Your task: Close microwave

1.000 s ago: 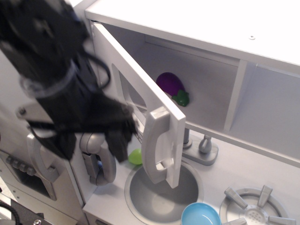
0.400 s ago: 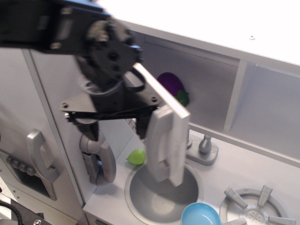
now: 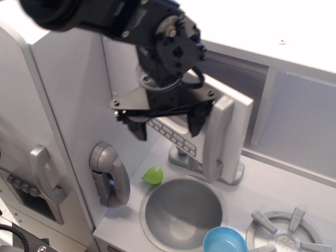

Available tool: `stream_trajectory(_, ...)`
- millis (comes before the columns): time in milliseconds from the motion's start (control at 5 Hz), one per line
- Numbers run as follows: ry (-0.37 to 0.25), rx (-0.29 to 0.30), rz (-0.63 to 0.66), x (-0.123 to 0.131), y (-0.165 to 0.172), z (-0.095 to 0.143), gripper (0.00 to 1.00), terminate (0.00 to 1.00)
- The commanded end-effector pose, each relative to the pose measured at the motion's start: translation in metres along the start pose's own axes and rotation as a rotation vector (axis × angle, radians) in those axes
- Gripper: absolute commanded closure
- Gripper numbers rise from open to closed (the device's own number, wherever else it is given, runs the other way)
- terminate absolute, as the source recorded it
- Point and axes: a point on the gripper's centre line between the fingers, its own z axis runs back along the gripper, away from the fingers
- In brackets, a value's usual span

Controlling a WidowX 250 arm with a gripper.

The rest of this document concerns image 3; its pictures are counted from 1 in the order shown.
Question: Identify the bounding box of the blue plastic bowl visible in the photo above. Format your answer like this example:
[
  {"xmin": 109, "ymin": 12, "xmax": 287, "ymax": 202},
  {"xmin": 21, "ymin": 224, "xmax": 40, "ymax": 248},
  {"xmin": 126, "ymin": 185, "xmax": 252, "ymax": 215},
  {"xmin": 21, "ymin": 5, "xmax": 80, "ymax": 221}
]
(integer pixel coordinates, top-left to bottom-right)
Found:
[{"xmin": 203, "ymin": 227, "xmax": 248, "ymax": 252}]

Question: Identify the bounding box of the green toy pear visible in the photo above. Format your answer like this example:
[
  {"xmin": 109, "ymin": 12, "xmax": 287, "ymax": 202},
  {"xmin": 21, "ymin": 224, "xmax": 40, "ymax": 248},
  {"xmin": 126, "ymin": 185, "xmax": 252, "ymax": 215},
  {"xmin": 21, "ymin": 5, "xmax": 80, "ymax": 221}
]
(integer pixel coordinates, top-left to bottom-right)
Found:
[{"xmin": 141, "ymin": 166, "xmax": 164, "ymax": 185}]

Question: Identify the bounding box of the grey toy stove burner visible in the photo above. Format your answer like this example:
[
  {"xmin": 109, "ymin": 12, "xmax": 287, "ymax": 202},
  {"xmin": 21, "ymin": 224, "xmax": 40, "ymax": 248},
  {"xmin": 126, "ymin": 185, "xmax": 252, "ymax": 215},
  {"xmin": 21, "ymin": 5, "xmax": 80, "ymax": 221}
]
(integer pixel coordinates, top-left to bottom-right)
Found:
[{"xmin": 245, "ymin": 207, "xmax": 332, "ymax": 251}]

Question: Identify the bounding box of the white toy kitchen cabinet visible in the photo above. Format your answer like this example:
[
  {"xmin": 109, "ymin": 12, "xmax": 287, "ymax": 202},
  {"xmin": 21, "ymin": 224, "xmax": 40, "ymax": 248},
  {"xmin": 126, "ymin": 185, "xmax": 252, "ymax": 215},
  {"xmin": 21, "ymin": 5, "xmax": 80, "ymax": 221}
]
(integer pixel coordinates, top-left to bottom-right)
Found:
[{"xmin": 26, "ymin": 0, "xmax": 336, "ymax": 252}]

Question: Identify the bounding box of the grey toy sink basin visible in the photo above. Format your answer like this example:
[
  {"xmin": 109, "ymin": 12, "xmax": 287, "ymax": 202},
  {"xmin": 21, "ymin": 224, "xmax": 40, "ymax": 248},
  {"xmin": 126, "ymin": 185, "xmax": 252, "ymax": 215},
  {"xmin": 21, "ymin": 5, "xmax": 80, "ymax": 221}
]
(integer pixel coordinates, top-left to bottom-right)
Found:
[{"xmin": 139, "ymin": 175, "xmax": 228, "ymax": 251}]

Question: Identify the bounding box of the white microwave door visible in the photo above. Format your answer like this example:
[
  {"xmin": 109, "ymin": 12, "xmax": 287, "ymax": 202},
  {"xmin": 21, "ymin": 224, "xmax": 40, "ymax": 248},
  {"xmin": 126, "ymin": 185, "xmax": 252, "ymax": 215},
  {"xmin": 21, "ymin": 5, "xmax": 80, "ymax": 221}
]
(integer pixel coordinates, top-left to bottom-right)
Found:
[{"xmin": 101, "ymin": 34, "xmax": 255, "ymax": 183}]

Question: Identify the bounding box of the grey toy fridge door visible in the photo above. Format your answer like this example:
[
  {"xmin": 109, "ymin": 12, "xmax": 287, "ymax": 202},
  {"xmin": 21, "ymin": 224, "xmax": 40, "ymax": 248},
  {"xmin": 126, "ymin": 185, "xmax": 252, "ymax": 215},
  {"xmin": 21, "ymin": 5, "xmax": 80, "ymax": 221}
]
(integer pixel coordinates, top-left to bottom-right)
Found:
[{"xmin": 0, "ymin": 25, "xmax": 69, "ymax": 226}]

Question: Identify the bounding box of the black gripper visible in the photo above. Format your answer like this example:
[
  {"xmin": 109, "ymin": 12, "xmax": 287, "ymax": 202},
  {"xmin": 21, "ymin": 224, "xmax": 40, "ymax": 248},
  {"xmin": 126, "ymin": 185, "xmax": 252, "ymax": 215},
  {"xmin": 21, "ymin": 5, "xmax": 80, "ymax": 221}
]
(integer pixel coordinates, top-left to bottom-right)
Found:
[{"xmin": 110, "ymin": 83, "xmax": 218, "ymax": 141}]

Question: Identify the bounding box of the black cable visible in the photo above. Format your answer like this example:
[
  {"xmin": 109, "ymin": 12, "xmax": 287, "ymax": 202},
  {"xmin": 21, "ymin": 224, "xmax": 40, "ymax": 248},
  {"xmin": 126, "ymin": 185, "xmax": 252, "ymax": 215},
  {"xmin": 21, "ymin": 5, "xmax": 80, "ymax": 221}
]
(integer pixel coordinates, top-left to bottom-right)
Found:
[{"xmin": 0, "ymin": 225, "xmax": 50, "ymax": 252}]

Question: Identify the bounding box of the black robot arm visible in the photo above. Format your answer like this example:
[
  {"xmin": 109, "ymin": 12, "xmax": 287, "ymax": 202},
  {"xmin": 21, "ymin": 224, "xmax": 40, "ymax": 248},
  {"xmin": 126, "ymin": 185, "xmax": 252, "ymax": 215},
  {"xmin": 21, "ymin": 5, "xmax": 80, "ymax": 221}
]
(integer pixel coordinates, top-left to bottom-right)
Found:
[{"xmin": 20, "ymin": 1, "xmax": 215, "ymax": 141}]

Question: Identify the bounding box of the grey toy faucet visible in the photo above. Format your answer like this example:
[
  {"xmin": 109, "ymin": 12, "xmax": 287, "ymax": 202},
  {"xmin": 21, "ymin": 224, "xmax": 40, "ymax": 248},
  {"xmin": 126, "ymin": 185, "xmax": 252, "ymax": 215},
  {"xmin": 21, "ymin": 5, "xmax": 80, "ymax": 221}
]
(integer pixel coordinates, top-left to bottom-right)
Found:
[{"xmin": 169, "ymin": 144, "xmax": 245, "ymax": 186}]

